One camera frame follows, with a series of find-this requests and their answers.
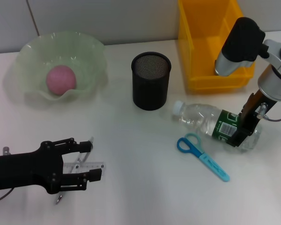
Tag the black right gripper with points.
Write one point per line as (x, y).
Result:
(250, 117)

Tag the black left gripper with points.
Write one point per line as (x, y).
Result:
(21, 170)

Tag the blue scissors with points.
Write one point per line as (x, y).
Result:
(194, 150)

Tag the clear bottle green label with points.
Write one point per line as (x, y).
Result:
(196, 117)

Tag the clear plastic ruler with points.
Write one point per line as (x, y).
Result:
(84, 166)

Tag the silver pen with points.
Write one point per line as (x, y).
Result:
(59, 199)

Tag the black mesh pen cup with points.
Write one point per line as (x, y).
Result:
(150, 93)

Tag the green glass fruit bowl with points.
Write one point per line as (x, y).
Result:
(37, 54)

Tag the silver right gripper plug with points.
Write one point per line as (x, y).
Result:
(262, 110)

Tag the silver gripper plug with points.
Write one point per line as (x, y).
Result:
(6, 151)
(262, 110)

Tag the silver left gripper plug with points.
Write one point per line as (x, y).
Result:
(6, 151)

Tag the yellow plastic bin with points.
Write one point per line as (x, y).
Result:
(201, 35)

